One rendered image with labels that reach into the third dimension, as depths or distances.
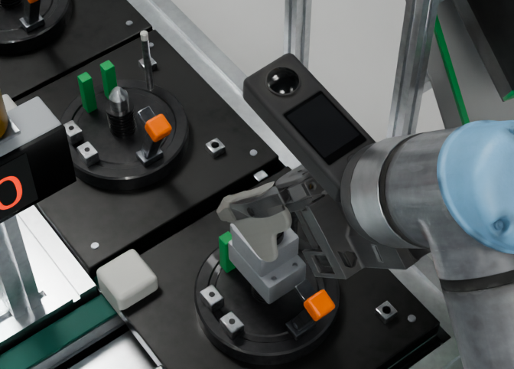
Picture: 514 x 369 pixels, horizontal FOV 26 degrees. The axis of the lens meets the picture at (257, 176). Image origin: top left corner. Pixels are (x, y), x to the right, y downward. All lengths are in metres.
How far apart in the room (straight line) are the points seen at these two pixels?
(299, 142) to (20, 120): 0.23
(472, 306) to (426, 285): 0.47
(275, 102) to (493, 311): 0.24
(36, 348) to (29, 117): 0.30
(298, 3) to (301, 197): 0.39
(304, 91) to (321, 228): 0.10
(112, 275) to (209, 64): 0.33
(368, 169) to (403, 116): 0.37
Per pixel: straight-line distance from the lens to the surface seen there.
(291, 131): 0.79
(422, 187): 0.66
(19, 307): 1.11
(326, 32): 1.48
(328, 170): 0.77
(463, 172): 0.63
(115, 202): 1.17
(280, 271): 1.01
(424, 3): 0.98
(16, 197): 0.91
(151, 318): 1.09
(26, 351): 1.11
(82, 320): 1.12
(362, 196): 0.72
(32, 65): 1.31
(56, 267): 1.15
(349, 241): 0.81
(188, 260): 1.12
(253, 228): 0.88
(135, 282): 1.09
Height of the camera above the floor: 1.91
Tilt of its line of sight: 53 degrees down
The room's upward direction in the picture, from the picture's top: straight up
